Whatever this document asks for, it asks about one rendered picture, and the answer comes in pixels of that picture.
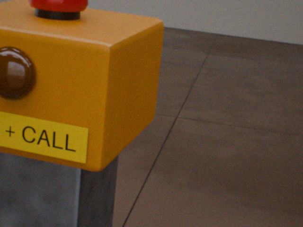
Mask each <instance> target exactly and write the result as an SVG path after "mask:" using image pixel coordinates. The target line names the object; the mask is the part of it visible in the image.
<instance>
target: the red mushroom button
mask: <svg viewBox="0 0 303 227"><path fill-rule="evenodd" d="M28 1H29V4H30V6H31V7H33V8H36V9H42V10H49V11H59V12H80V11H84V10H85V9H86V8H87V6H88V4H89V1H88V0H28Z"/></svg>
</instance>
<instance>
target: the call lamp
mask: <svg viewBox="0 0 303 227"><path fill-rule="evenodd" d="M35 81H36V69H35V67H34V63H33V62H32V60H31V58H30V57H29V56H28V55H27V54H26V53H25V52H24V51H23V50H20V49H19V48H16V47H10V46H5V47H1V48H0V97H1V98H3V99H7V100H18V99H22V98H24V97H25V96H26V95H28V93H29V92H30V91H32V89H33V87H34V85H35Z"/></svg>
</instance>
